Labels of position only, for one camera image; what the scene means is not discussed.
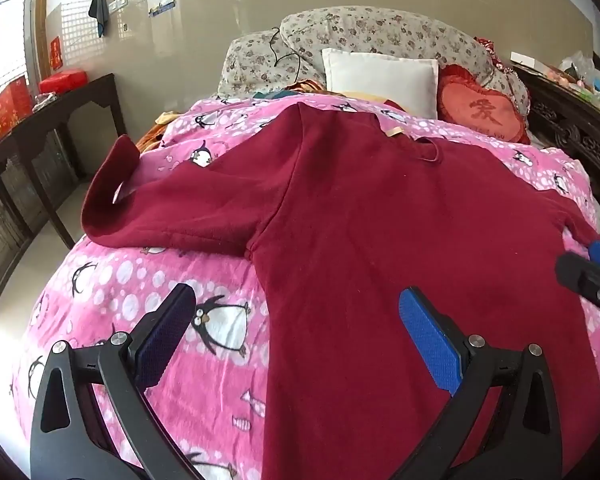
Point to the orange patterned cloth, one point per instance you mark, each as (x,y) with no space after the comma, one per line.
(152,135)

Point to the white flat box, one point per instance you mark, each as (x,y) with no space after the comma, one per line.
(527,59)

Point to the clear plastic wrapper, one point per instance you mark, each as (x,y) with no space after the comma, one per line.
(44,101)

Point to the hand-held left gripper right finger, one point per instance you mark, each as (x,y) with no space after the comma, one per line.
(427,340)

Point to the yellow cloth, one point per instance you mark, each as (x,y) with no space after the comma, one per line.
(357,96)

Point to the red paper wall decoration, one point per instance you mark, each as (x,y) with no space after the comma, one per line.
(56,53)

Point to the red gift bag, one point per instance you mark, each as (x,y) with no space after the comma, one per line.
(10,107)

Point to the dark hanging cloth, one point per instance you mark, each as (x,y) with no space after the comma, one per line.
(100,5)

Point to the clear plastic bag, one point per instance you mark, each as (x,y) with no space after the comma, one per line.
(580,67)

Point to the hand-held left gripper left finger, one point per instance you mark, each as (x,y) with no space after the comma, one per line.
(162,335)

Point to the dark wooden side table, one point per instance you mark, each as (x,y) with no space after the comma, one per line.
(80,95)

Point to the flat red box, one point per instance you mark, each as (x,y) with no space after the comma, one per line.
(62,81)

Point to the red ruffled cloth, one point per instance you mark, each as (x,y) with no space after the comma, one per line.
(492,52)

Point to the teal cloth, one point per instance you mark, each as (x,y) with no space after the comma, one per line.
(272,95)

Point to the dark red fleece sweater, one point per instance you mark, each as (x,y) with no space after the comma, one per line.
(380,210)

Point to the red heart cushion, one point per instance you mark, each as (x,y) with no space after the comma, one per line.
(480,110)

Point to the pink penguin blanket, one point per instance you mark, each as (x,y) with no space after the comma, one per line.
(130,280)

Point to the white pillow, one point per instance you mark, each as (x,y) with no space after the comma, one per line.
(380,80)

